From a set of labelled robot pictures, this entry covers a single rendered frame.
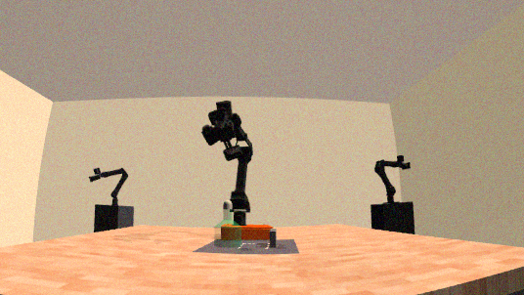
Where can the green glass bottle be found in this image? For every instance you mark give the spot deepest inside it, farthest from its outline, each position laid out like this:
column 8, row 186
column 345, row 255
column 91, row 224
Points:
column 227, row 234

